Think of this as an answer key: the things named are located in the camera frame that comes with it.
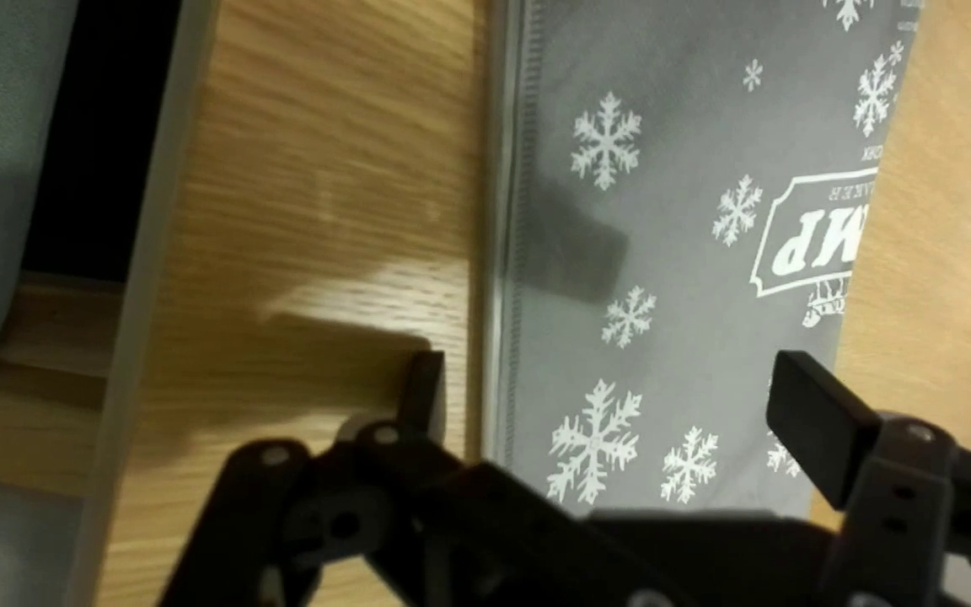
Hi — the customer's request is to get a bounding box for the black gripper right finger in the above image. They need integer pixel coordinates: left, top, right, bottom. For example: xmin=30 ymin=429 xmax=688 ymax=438
xmin=767 ymin=351 xmax=971 ymax=607

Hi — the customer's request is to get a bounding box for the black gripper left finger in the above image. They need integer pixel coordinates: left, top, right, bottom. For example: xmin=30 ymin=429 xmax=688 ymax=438
xmin=159 ymin=351 xmax=475 ymax=607

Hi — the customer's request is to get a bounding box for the grey snowflake zipper pouch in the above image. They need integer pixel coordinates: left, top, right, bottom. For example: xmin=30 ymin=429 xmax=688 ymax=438
xmin=487 ymin=0 xmax=923 ymax=518

